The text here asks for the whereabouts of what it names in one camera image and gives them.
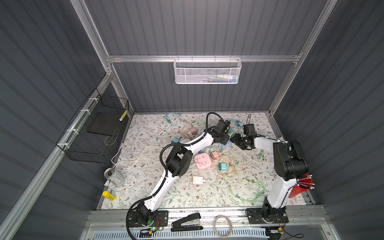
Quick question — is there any pink USB charger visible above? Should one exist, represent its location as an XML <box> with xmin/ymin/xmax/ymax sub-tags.
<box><xmin>190</xmin><ymin>128</ymin><xmax>198</xmax><ymax>135</ymax></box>
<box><xmin>210</xmin><ymin>151</ymin><xmax>220</xmax><ymax>160</ymax></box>

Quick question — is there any pink power strip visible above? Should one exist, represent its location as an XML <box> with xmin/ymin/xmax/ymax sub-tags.
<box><xmin>194</xmin><ymin>153</ymin><xmax>212</xmax><ymax>171</ymax></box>

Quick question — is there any teal USB charger cube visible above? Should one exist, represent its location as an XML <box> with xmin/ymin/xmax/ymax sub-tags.
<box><xmin>218</xmin><ymin>163</ymin><xmax>228</xmax><ymax>173</ymax></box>

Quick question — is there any white USB charger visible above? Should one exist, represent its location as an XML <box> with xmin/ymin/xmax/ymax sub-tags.
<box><xmin>193</xmin><ymin>176</ymin><xmax>206</xmax><ymax>185</ymax></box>

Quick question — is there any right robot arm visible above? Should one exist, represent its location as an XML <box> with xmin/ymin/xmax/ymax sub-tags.
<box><xmin>230</xmin><ymin>124</ymin><xmax>309</xmax><ymax>221</ymax></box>

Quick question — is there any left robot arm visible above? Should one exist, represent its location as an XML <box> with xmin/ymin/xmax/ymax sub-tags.
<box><xmin>127</xmin><ymin>112</ymin><xmax>231</xmax><ymax>226</ymax></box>

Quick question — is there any dark teal two-tone charger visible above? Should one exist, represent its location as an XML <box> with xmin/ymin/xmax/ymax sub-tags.
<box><xmin>171</xmin><ymin>138</ymin><xmax>180</xmax><ymax>144</ymax></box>

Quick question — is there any red pencil cup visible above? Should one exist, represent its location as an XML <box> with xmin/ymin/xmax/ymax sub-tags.
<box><xmin>289</xmin><ymin>174</ymin><xmax>315</xmax><ymax>198</ymax></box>

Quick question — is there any black stapler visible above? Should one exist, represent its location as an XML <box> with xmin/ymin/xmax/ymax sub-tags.
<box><xmin>171</xmin><ymin>213</ymin><xmax>204</xmax><ymax>232</ymax></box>

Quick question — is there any yellow marker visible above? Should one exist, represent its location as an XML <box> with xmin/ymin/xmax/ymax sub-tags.
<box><xmin>102</xmin><ymin>191</ymin><xmax>116</xmax><ymax>201</ymax></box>

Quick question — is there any green USB cable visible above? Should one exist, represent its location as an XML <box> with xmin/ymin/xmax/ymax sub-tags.
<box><xmin>221</xmin><ymin>155</ymin><xmax>266</xmax><ymax>204</ymax></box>

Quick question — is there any white wire mesh basket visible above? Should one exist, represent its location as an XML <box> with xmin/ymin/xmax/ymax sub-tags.
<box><xmin>173</xmin><ymin>58</ymin><xmax>242</xmax><ymax>85</ymax></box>

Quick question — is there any coiled beige cable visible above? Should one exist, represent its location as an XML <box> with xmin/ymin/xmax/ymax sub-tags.
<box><xmin>212</xmin><ymin>214</ymin><xmax>234</xmax><ymax>238</ymax></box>

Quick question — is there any black wire basket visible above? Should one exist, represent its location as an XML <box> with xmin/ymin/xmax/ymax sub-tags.
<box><xmin>57</xmin><ymin>91</ymin><xmax>130</xmax><ymax>164</ymax></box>

